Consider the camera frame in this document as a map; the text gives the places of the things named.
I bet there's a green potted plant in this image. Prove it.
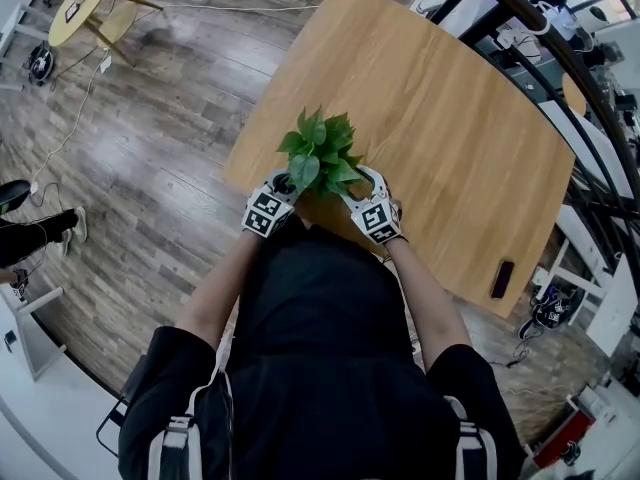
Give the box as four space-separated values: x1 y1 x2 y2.
277 106 366 199

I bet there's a person's left forearm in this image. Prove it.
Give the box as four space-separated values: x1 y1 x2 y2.
174 230 261 352

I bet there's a black patterned device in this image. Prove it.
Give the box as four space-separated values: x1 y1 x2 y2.
519 292 576 339
27 42 56 84

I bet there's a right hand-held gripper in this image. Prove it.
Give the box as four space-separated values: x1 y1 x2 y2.
336 166 403 246

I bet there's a person's right forearm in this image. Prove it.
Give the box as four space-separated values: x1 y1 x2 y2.
387 237 474 369

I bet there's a red cabinet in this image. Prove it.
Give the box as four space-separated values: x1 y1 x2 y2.
532 410 596 469

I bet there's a black smartphone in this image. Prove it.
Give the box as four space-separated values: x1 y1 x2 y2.
490 260 516 300

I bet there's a long white desk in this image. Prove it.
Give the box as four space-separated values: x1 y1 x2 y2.
539 97 636 194

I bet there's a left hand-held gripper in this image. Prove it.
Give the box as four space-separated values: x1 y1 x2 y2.
242 168 303 240

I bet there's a round yellow side table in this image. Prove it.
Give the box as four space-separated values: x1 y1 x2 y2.
48 0 164 67

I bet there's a person's black clothing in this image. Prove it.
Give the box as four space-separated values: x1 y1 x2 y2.
117 217 526 480

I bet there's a person's backpack strap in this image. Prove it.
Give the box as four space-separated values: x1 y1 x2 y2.
147 415 201 480
444 395 499 480

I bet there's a white corner desk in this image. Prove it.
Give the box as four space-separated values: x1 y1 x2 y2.
0 287 124 480

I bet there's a person's right backpack strap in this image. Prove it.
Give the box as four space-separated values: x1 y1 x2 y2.
444 395 499 480

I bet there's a person's left backpack strap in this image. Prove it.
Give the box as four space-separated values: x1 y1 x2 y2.
147 415 201 480

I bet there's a white desk with side panel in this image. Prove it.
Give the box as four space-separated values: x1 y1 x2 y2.
532 207 640 359

